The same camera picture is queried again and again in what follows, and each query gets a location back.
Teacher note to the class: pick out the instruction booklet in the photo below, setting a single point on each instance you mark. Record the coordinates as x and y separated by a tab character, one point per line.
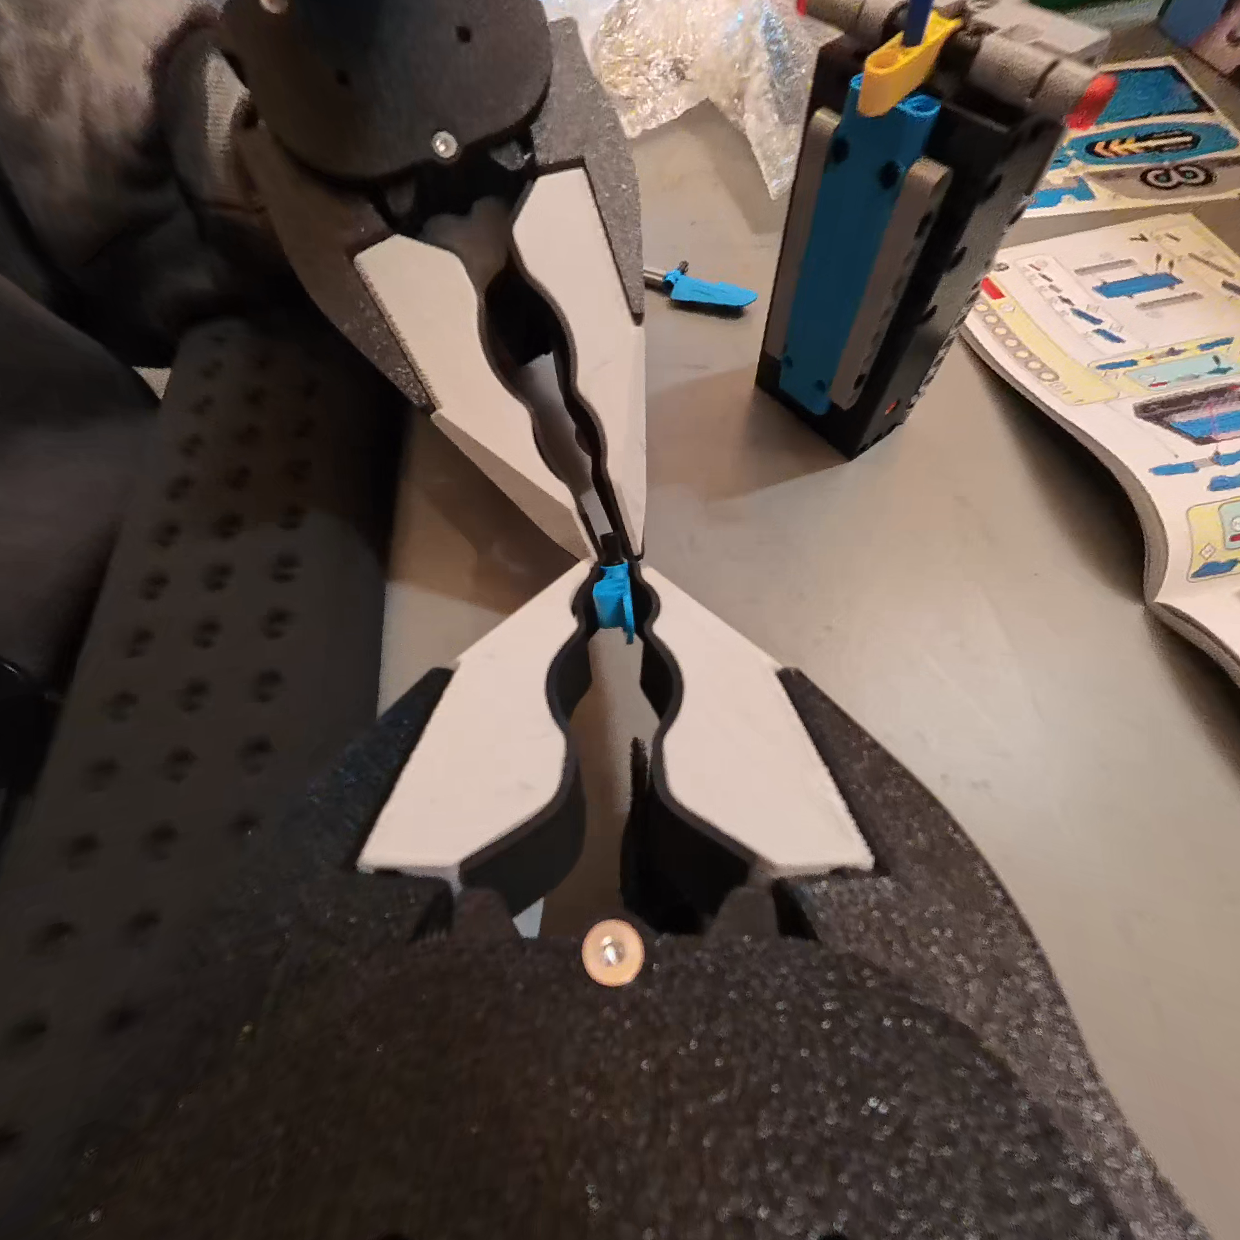
1144	408

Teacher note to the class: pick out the clear plastic bag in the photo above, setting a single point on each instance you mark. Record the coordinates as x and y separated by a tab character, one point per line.
698	79

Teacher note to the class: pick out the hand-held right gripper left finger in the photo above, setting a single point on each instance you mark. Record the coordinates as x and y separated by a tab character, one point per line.
475	775

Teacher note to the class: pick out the blue sticker sheet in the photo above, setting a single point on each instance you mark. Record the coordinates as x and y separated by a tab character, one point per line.
1153	136

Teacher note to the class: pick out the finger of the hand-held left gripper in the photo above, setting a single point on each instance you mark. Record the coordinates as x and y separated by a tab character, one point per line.
590	291
446	330

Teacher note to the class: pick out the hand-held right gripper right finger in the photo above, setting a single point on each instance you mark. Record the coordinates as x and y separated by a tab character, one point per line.
766	775

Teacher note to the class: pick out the black perforated panel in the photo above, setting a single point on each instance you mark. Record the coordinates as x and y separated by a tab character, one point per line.
214	679

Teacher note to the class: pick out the grey desk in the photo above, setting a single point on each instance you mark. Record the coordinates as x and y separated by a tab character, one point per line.
968	640

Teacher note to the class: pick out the person's left forearm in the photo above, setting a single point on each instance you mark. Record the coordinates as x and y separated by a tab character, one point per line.
116	136

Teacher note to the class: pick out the blue grey axle assembly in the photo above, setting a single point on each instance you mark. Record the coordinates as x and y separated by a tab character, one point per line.
701	293

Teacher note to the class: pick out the large blue brick panel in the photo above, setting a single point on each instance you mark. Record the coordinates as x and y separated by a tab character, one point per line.
614	597

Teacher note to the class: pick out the black blue brick model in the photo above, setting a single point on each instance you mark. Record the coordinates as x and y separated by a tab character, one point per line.
872	272

